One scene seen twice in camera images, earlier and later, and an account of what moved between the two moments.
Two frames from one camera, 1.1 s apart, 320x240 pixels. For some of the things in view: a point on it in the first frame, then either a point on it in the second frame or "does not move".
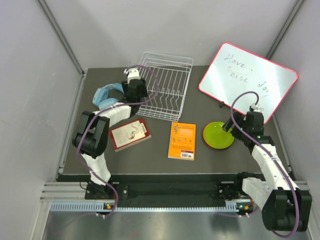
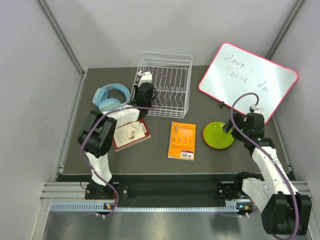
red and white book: (129, 134) does not move
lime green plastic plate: (216, 137) does not move
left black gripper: (144, 91) to (136, 88)
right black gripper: (239, 118) does not move
